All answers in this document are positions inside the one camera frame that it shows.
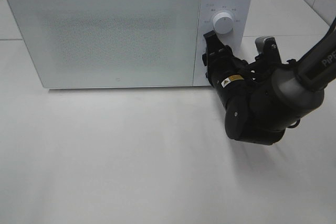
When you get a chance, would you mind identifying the upper white microwave knob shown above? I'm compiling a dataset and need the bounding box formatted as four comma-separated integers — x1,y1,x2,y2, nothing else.
213,10,234,34

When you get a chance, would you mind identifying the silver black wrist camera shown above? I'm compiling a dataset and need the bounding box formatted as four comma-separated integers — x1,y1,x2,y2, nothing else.
255,36,281,64

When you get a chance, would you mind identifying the white microwave door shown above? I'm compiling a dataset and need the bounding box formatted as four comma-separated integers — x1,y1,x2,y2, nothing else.
8,0,200,89

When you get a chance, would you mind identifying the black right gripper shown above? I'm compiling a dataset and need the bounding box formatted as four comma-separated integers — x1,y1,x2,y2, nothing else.
202,31,252,88

